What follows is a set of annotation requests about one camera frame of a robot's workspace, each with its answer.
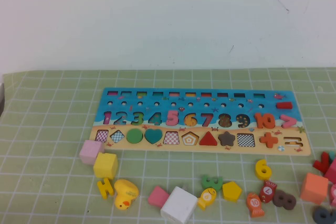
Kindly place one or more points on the yellow number six piece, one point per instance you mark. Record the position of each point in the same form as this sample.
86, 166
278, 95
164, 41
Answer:
261, 165

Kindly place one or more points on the pink number five piece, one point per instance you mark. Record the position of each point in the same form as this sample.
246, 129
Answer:
172, 116

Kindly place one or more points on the wooden number shape puzzle board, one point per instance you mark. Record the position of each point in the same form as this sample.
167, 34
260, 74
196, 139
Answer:
147, 108

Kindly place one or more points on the teal heart piece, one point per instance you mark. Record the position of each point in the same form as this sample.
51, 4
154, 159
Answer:
153, 135

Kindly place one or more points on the green circle piece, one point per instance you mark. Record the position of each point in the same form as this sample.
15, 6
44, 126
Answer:
134, 136

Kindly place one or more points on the red triangle piece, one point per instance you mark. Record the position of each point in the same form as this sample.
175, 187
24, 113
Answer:
208, 141

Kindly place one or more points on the brown star piece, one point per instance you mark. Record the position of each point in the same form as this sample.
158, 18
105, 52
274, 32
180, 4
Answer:
226, 138

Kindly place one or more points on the green number three piece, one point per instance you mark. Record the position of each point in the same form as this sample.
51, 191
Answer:
207, 180

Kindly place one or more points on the orange number ten piece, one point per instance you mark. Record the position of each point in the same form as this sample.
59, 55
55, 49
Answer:
258, 120

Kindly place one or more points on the pink flat wooden piece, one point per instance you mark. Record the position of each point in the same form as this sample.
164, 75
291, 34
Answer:
158, 196

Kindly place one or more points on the orange plus sign piece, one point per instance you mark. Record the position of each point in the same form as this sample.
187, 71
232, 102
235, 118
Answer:
268, 140

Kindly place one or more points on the yellow H-shaped wooden piece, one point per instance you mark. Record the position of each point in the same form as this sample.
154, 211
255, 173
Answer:
105, 188

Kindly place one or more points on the yellow pentagon piece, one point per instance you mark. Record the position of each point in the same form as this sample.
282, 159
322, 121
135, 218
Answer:
232, 191

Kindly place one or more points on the red minus sign piece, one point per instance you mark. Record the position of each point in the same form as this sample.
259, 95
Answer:
284, 105

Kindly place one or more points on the pink greater-than sign piece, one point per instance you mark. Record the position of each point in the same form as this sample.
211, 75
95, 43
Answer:
291, 121

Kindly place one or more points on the brown number eight piece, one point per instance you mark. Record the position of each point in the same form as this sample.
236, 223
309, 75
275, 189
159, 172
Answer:
275, 200

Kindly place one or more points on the red V-shaped sign piece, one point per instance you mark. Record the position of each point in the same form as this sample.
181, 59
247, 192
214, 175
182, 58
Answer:
321, 166

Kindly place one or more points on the teal wooden piece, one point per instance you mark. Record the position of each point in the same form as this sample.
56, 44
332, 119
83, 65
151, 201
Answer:
333, 155

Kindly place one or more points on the dark grey number piece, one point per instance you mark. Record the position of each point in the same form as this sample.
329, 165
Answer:
319, 216

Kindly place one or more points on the yellow wooden cube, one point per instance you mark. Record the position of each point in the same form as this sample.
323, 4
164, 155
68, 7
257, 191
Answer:
105, 165

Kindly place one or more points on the pink wooden cube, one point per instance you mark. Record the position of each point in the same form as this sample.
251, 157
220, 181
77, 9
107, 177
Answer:
90, 151

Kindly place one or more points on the yellow rubber duck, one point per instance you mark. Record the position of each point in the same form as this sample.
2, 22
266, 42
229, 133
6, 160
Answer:
125, 192

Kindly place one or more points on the white cube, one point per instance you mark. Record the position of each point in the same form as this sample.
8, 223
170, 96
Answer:
178, 204

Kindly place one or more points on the yellow wooden fish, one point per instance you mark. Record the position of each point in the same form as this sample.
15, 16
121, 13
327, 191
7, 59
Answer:
207, 197

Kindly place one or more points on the green checked table mat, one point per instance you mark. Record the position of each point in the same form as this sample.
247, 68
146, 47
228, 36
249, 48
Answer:
52, 129

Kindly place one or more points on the red wooden fish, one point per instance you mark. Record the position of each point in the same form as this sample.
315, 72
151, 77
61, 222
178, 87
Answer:
267, 191

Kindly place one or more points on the orange wooden fish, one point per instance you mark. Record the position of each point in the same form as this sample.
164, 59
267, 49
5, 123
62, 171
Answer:
254, 204

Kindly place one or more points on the grey object at edge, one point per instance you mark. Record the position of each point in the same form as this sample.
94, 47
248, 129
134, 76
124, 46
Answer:
1, 98

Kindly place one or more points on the orange wooden cube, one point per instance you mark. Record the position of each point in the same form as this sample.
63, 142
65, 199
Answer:
313, 188

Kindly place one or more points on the magenta wooden block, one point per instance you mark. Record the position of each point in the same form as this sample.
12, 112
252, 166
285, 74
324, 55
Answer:
331, 172

